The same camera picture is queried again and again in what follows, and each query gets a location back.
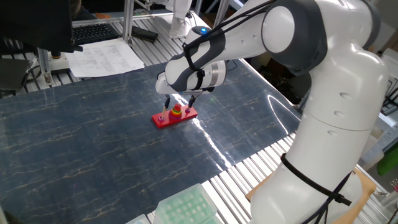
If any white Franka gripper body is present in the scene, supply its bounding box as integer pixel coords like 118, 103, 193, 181
155, 72, 180, 96

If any white slender robot link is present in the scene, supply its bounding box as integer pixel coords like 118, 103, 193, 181
152, 0, 193, 40

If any red Hanoi base with pegs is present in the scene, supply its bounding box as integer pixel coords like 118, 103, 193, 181
151, 102, 198, 129

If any black phone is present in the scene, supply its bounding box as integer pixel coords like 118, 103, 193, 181
131, 25, 159, 43

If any printed white paper sheet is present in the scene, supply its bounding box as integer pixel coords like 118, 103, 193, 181
65, 37, 146, 78

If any black keyboard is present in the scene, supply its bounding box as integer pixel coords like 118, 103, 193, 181
72, 23, 121, 46

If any dark blue marble mat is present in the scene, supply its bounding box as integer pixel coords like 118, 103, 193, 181
0, 51, 307, 224

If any white monitor stand base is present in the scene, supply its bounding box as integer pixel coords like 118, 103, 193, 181
37, 48, 69, 74

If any green pipette tip box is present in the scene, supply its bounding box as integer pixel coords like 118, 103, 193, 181
153, 182, 223, 224

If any black monitor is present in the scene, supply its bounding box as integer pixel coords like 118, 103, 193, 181
0, 0, 83, 54

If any dark grey box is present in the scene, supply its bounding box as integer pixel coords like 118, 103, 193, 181
0, 57, 32, 91

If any green plastic object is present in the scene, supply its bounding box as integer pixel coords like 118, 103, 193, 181
377, 144, 398, 177

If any aluminium frame post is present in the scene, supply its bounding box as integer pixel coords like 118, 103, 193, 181
123, 0, 135, 47

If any aluminium frame bar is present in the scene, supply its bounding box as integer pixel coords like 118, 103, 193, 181
72, 11, 175, 27

